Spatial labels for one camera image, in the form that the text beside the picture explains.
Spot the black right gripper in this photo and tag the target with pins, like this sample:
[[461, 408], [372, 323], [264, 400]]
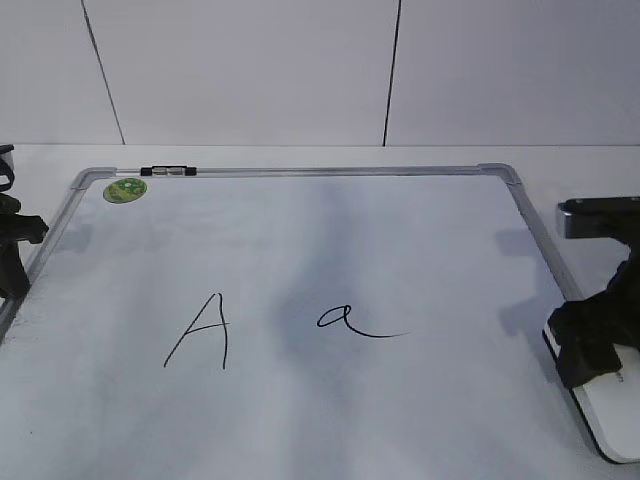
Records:
[[586, 331]]

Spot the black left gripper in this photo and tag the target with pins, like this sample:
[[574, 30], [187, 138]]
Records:
[[16, 228]]

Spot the white board eraser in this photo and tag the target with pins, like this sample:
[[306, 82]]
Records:
[[609, 405]]

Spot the round green magnet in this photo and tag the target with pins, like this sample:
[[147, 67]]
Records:
[[125, 190]]

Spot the silver black wrist camera box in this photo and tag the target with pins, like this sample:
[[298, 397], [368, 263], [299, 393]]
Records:
[[590, 218]]

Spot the white whiteboard with grey frame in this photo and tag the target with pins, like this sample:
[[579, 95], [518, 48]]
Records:
[[292, 324]]

